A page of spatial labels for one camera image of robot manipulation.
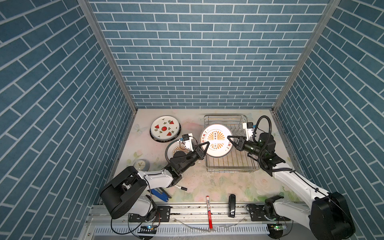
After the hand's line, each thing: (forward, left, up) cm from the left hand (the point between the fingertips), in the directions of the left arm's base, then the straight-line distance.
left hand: (210, 145), depth 75 cm
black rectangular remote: (-24, -11, -19) cm, 32 cm away
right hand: (+4, -9, +2) cm, 10 cm away
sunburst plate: (+1, -5, -2) cm, 5 cm away
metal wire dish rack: (0, -18, -20) cm, 27 cm away
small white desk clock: (-2, +39, -18) cm, 44 cm away
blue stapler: (-17, +28, -22) cm, 39 cm away
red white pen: (-27, +1, -21) cm, 35 cm away
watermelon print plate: (+25, +29, -19) cm, 43 cm away
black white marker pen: (-14, +16, -22) cm, 30 cm away
